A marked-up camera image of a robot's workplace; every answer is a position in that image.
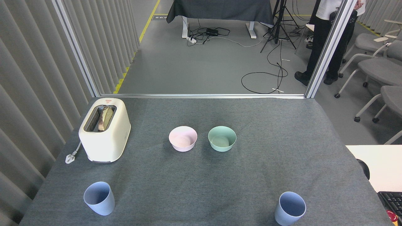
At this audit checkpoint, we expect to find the toasted bread slice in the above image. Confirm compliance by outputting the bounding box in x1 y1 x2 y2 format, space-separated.
98 106 114 132

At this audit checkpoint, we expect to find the black computer mouse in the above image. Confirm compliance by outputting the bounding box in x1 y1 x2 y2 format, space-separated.
356 159 370 180

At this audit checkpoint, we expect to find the white desk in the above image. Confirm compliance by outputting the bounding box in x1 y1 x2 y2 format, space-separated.
345 145 402 193

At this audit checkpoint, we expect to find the black tripod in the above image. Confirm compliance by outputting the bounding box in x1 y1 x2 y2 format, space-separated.
260 0 300 53

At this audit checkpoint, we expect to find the person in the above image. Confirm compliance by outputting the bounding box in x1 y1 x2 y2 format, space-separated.
294 0 367 86

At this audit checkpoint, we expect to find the cream white toaster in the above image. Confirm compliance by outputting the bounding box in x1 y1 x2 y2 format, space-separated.
79 98 131 163

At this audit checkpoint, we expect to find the silver frame post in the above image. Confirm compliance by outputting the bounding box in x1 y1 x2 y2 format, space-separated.
305 0 358 99
51 0 101 97

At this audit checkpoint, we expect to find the black floor cable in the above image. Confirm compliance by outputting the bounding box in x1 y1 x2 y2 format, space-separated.
241 39 289 94

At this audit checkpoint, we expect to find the pink bowl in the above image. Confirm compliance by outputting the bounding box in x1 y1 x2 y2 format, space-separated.
169 126 198 152

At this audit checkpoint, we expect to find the silver frame rail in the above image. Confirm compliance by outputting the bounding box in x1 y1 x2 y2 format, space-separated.
100 93 307 100

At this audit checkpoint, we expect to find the black keyboard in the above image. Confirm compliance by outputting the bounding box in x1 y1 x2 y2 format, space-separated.
378 191 402 220

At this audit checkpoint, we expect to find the green bowl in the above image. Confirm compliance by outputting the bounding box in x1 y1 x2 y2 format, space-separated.
208 126 237 152

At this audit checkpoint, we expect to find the table with dark cloth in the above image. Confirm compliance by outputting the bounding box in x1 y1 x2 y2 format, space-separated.
166 0 275 39

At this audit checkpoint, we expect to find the white floor cable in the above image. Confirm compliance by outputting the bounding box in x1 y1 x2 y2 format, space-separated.
196 35 263 48

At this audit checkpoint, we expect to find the grey chair white frame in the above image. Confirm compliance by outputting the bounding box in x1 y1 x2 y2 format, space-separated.
334 40 402 99
340 19 402 65
354 85 402 123

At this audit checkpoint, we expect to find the red round object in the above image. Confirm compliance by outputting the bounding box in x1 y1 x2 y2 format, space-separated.
386 210 399 224

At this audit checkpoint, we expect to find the dark grey table cloth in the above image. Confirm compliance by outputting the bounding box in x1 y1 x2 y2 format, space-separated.
19 97 393 226

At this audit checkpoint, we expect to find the white toaster plug cord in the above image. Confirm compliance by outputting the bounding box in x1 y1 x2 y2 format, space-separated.
65 141 83 164

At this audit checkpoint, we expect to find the blue plastic cup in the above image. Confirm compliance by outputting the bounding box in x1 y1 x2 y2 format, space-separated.
83 181 115 216
274 191 307 226

